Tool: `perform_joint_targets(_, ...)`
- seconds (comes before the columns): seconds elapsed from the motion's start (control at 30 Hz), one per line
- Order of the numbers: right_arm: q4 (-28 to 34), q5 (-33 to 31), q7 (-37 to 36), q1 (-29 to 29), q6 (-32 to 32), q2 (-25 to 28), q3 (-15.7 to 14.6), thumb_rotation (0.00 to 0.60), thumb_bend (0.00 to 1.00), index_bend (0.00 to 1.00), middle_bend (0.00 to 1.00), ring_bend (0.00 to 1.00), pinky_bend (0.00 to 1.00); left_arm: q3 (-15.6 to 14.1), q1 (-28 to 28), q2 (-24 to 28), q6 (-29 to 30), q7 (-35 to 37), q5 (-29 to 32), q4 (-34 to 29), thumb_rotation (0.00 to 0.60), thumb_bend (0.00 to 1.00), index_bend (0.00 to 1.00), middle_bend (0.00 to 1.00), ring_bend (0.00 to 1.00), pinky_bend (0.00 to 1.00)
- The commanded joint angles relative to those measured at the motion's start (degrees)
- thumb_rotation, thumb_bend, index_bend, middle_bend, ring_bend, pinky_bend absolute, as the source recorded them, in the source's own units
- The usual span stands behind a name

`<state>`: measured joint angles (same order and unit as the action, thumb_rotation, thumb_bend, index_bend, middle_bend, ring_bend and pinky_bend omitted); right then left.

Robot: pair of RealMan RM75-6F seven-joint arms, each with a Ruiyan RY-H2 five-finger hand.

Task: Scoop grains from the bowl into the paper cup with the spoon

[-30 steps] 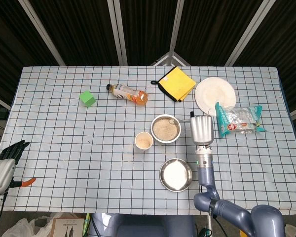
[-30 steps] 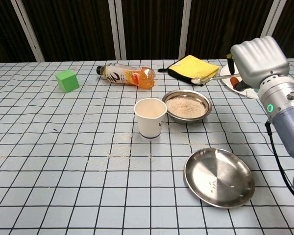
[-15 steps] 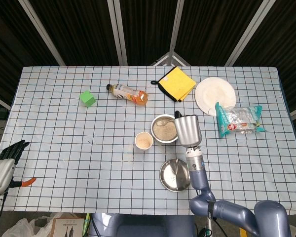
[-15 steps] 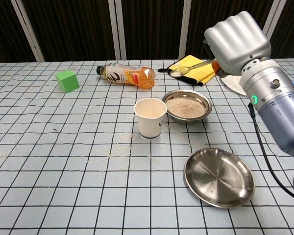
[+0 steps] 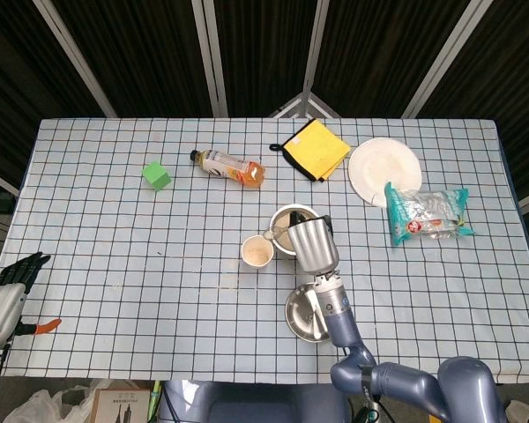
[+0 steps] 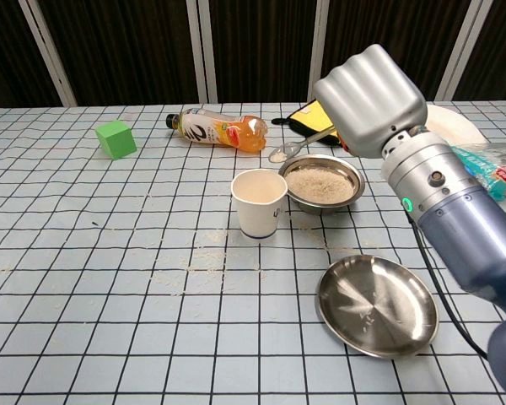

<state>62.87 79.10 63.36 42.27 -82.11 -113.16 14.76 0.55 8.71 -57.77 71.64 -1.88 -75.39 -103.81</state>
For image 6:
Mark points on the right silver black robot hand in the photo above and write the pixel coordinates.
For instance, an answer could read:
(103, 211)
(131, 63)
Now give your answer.
(371, 101)

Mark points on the metal spoon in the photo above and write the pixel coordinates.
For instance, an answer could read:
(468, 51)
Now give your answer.
(278, 155)

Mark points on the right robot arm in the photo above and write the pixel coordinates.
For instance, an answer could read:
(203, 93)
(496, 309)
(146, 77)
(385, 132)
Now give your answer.
(459, 219)

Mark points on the white paper plate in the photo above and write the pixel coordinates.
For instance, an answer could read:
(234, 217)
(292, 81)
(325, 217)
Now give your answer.
(451, 124)

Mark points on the bowl of grain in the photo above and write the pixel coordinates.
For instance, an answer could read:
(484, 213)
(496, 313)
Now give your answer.
(320, 185)

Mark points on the white paper cup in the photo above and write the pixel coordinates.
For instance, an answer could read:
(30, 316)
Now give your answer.
(257, 211)

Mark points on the metal dish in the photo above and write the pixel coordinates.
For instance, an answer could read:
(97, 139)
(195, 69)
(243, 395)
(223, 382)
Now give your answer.
(377, 308)

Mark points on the yellow cloth with black trim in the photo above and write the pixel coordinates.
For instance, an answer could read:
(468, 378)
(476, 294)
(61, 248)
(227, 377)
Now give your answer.
(312, 120)

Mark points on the teal snack packet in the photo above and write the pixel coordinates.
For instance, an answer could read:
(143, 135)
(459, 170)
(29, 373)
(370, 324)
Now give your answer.
(497, 173)

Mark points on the orange drink bottle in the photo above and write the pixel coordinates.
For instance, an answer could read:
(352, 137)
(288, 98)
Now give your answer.
(219, 133)

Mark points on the green cube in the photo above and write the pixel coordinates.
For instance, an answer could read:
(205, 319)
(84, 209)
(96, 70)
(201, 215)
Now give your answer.
(116, 139)

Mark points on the checkered blue tablecloth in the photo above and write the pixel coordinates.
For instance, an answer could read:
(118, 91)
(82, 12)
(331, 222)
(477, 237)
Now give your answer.
(109, 274)

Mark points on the white screen frame post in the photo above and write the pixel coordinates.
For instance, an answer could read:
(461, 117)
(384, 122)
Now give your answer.
(50, 55)
(202, 55)
(461, 46)
(318, 50)

